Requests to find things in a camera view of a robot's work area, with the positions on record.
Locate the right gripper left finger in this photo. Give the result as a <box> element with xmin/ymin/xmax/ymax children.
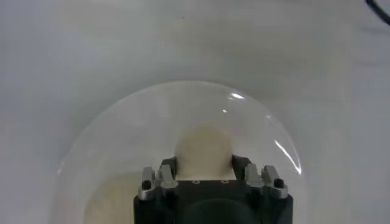
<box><xmin>137</xmin><ymin>156</ymin><xmax>180</xmax><ymax>201</ymax></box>

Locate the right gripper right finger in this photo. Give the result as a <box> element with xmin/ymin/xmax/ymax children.
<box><xmin>231</xmin><ymin>154</ymin><xmax>289</xmax><ymax>200</ymax></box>

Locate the white steamed baozi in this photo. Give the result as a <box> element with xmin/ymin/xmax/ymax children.
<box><xmin>175</xmin><ymin>126</ymin><xmax>237</xmax><ymax>181</ymax></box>

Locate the white round plate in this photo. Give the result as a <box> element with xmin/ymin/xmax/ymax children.
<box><xmin>53</xmin><ymin>80</ymin><xmax>305</xmax><ymax>224</ymax></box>

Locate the black cooker power cord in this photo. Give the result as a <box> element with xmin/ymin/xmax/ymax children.
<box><xmin>365</xmin><ymin>0</ymin><xmax>390</xmax><ymax>27</ymax></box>

